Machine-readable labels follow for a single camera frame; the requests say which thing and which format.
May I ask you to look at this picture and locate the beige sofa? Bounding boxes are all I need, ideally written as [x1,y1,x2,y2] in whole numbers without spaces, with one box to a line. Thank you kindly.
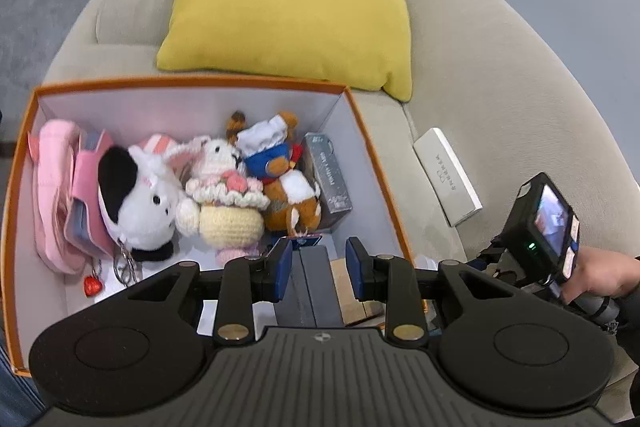
[42,0,640,427]

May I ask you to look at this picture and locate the orange cardboard box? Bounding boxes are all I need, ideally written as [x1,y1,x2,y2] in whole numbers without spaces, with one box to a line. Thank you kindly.
[0,77,437,378]

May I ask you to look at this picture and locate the pink fabric bag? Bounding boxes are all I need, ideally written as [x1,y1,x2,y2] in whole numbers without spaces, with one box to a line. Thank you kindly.
[29,119,108,276]

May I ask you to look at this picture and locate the pink and grey wallet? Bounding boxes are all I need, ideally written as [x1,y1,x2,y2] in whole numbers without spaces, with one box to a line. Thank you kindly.
[70,130,122,258]

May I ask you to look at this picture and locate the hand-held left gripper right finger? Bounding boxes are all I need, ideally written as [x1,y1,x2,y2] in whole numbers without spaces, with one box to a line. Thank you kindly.
[342,237,532,344]

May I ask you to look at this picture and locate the black rectangular box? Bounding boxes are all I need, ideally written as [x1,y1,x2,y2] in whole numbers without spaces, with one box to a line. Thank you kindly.
[275,247,346,331]

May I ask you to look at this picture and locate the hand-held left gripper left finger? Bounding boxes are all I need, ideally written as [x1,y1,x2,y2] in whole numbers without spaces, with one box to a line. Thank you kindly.
[107,237,298,344]

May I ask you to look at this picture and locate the bear plush blue clothes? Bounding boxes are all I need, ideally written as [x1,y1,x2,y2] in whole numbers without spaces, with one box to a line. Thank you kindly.
[225,109,323,238]

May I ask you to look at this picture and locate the white flat box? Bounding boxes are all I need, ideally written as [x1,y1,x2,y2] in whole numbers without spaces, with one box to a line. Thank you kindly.
[412,127,484,228]

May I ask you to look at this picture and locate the white dog plush black ears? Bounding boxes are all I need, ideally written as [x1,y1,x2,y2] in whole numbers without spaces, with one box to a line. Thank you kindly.
[97,144,202,263]

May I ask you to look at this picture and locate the red heart charm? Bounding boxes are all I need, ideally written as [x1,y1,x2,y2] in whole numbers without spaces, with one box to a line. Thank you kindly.
[82,274,105,299]

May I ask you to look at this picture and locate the grey rectangular box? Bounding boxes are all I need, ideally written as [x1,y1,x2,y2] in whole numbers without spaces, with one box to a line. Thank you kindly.
[302,132,354,231]

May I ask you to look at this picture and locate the crochet bunny plush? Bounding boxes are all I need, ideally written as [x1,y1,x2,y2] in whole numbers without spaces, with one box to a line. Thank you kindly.
[142,134,271,266]

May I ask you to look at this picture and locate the person's right hand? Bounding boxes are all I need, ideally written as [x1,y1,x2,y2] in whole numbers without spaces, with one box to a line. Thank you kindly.
[560,246,640,308]

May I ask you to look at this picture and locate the metal keyring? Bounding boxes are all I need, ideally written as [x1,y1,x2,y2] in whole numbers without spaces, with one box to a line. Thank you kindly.
[112,238,142,286]

